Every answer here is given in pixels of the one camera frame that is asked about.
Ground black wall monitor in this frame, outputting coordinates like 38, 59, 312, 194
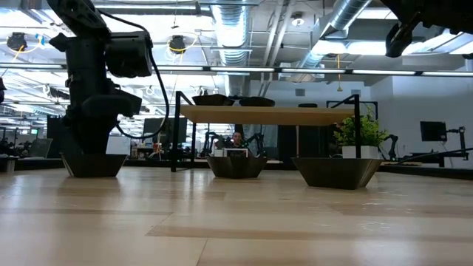
419, 120, 448, 143

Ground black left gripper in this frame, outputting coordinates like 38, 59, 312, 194
61, 51, 143, 154

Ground black cabinet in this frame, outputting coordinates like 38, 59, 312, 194
47, 115, 68, 159

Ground person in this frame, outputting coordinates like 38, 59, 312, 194
228, 132, 247, 149

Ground black aluminium rail frame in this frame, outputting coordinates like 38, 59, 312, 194
380, 165, 473, 181

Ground grey office chair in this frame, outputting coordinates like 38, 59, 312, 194
27, 137, 54, 159

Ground black square wavy mini plate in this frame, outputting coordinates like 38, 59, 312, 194
205, 154, 268, 180
191, 93, 237, 107
290, 157, 384, 191
61, 153, 129, 179

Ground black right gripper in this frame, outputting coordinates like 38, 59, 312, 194
380, 0, 473, 35

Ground black side desk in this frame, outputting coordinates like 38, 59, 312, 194
401, 151, 473, 168

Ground wooden riser shelf black legs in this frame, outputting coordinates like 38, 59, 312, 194
170, 90, 362, 173

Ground long ceiling light strip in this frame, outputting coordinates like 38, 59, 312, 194
0, 63, 473, 78

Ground white framed screen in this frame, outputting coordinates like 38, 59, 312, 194
223, 147, 249, 158

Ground small background potted plant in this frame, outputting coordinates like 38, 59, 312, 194
213, 134, 226, 157

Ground black hanging ceiling device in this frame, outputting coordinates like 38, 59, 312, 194
6, 31, 29, 52
169, 35, 187, 55

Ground white board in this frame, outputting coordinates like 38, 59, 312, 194
110, 135, 132, 155

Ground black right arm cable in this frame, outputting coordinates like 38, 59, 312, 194
401, 148, 473, 164

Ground green potted plant white pot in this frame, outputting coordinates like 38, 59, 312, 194
333, 106, 389, 160

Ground black rig frame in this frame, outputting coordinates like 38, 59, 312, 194
326, 100, 379, 112

